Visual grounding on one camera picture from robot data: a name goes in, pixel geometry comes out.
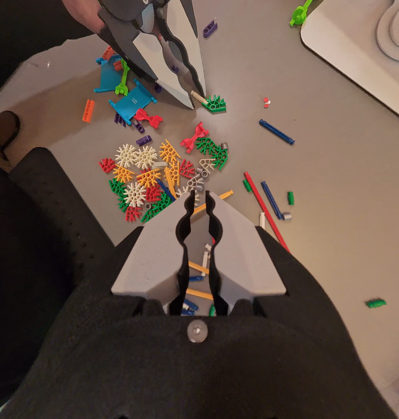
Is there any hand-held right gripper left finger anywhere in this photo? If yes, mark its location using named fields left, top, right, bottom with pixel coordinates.
left=111, top=190, right=196, bottom=316

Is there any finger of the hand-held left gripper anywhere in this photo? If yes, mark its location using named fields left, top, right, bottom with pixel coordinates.
left=155, top=0, right=207, bottom=99
left=132, top=33, right=196, bottom=110

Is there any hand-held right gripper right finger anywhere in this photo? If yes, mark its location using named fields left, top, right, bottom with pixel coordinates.
left=205, top=191, right=286, bottom=316

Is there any green toy connector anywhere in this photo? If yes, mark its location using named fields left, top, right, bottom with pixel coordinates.
left=201, top=95, right=227, bottom=113
left=196, top=137, right=218, bottom=156
left=213, top=146, right=229, bottom=171

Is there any person's left hand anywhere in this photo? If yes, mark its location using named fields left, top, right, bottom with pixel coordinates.
left=62, top=0, right=103, bottom=34

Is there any lime green toy spool piece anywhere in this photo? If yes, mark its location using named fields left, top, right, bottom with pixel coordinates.
left=115, top=59, right=131, bottom=96
left=289, top=0, right=314, bottom=27

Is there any cyan toy panel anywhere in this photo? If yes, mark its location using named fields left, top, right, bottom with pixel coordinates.
left=94, top=54, right=123, bottom=94
left=109, top=81, right=157, bottom=125

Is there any red toy spool piece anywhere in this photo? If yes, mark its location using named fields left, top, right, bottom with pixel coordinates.
left=133, top=108, right=163, bottom=129
left=180, top=122, right=209, bottom=154

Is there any red long toy rod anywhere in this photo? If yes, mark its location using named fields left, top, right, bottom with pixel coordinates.
left=244, top=172, right=290, bottom=252

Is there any heap of mixed toy rods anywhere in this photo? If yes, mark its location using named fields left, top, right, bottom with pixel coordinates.
left=181, top=242, right=217, bottom=316

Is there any yellow toy rod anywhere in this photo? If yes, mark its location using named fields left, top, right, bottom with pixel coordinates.
left=191, top=190, right=233, bottom=215

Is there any black mesh chair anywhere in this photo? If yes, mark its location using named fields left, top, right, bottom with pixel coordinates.
left=8, top=147, right=116, bottom=295

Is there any dark chair caster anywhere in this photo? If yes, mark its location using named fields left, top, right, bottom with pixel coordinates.
left=0, top=111, right=21, bottom=161

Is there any white stand base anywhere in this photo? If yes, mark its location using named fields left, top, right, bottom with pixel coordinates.
left=300, top=0, right=399, bottom=122

